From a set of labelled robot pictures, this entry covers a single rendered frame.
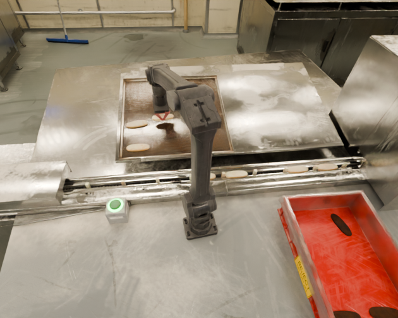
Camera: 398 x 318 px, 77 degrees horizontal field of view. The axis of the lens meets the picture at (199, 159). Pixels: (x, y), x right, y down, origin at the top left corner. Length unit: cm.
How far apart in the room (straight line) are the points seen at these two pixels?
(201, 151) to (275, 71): 102
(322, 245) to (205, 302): 47
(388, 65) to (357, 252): 70
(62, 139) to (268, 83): 111
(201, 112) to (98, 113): 96
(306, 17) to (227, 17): 188
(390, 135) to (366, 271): 51
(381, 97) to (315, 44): 177
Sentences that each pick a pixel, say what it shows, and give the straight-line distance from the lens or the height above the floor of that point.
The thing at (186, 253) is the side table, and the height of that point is 82.
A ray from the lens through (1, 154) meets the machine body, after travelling 148.
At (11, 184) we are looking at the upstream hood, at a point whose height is 92.
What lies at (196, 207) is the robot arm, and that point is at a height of 98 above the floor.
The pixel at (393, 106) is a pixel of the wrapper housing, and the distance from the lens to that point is 119.
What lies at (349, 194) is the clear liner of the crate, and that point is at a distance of 112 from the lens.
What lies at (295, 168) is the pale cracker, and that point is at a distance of 119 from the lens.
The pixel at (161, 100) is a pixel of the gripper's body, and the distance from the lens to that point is 107.
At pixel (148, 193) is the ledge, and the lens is 102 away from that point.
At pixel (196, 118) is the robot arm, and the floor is 133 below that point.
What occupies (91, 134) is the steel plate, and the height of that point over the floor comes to 82.
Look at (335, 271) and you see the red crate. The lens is 105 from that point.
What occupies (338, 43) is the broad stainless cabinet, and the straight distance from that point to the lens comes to 304.
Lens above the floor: 171
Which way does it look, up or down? 49 degrees down
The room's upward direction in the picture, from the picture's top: 3 degrees clockwise
